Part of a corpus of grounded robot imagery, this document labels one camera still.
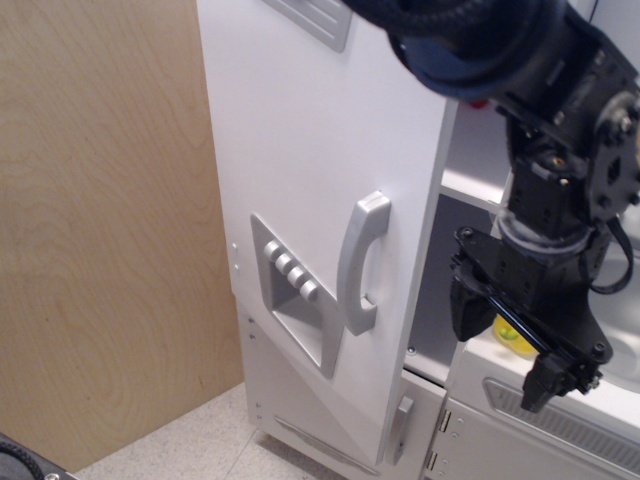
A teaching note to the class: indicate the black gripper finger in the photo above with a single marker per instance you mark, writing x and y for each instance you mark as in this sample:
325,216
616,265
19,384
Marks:
548,378
471,311

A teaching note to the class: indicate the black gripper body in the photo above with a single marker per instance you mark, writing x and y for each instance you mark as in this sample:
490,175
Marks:
546,299

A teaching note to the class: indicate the white toy fridge door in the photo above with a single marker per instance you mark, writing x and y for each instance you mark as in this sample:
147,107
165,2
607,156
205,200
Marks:
311,111

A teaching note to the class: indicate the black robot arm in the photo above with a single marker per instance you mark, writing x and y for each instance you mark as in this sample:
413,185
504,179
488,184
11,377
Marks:
571,101

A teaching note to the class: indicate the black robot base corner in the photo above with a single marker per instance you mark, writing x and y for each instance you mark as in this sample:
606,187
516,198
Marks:
20,463

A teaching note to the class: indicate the yellow toy bell pepper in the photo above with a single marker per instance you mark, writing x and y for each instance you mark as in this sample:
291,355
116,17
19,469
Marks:
509,337

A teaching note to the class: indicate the grey oven vent panel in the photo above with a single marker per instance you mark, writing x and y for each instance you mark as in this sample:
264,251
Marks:
562,425

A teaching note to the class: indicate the silver toy sink basin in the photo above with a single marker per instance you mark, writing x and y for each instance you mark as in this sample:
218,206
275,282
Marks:
618,316

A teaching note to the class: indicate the white lower freezer door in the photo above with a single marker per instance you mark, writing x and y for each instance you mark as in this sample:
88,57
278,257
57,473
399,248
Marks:
281,404

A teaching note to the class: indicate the silver ice dispenser panel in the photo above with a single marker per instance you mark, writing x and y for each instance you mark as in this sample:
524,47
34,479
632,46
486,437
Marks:
299,302

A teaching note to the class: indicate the silver freezer door handle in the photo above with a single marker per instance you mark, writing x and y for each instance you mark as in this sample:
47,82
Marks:
397,432

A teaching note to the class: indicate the silver fridge door handle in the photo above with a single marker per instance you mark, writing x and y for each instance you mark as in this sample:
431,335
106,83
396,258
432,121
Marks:
368,221

